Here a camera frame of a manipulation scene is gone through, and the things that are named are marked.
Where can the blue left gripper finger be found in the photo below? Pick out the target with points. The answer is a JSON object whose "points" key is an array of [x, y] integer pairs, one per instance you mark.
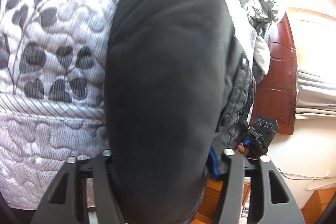
{"points": [[212, 164]]}

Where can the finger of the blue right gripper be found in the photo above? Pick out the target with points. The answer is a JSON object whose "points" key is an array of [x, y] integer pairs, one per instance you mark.
{"points": [[246, 142]]}

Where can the black pants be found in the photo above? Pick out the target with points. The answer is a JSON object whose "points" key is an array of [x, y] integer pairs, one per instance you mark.
{"points": [[176, 78]]}

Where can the person's right hand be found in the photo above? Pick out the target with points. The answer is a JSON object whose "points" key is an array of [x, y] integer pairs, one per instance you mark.
{"points": [[242, 150]]}

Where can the dark wooden headboard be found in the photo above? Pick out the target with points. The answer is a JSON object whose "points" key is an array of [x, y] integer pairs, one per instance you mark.
{"points": [[276, 93]]}

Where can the beige side curtain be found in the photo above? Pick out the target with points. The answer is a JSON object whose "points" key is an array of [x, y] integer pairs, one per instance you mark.
{"points": [[315, 95]]}

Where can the white fleece cloth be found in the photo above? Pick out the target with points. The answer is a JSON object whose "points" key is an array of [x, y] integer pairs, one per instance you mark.
{"points": [[262, 55]]}

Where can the grey pillow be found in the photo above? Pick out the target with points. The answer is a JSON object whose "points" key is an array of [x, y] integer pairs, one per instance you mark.
{"points": [[258, 6]]}

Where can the grey leaf-pattern quilt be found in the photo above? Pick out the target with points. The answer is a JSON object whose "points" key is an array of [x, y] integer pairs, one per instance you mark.
{"points": [[53, 55]]}

